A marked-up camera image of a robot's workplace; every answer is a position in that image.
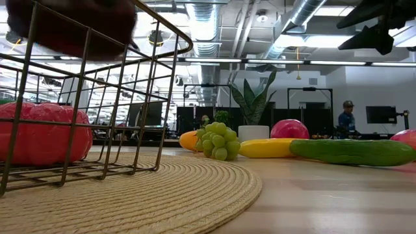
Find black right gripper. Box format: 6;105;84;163
336;0;416;56

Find red orange mango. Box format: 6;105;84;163
389;129;416;150

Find green cucumber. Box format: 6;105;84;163
289;138;416;167

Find bright red apple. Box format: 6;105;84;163
270;119;310;140

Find yellow banana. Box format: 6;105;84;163
239;138;298;159

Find yellow orange mango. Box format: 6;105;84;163
178;130;200;152

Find dark red apple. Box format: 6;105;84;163
5;0;138;62

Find person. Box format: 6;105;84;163
337;100;359;139

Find snake plant in white pot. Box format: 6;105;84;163
229;69;279;143

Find small leafy background plant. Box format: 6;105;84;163
214;110;231;127

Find green grape bunch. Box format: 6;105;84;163
194;122;242;162

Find black desk monitor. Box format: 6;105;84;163
128;102;163;127

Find round woven straw placemat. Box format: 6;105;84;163
0;151;263;234

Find orange red lobed pepper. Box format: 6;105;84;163
0;102;94;166

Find silver ribbed ventilation duct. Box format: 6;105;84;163
259;0;328;61
185;0;226;105

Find black wall monitor on arm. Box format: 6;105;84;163
365;105;411;130

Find gold wire basket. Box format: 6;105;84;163
0;0;194;198

